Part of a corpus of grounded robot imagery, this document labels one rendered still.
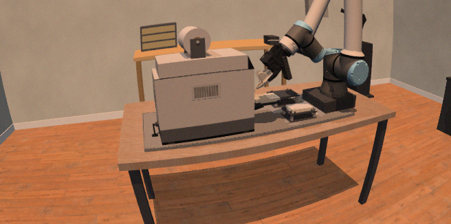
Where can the beige cylinder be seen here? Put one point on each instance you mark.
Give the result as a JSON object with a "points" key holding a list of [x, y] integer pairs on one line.
{"points": [[190, 33]]}

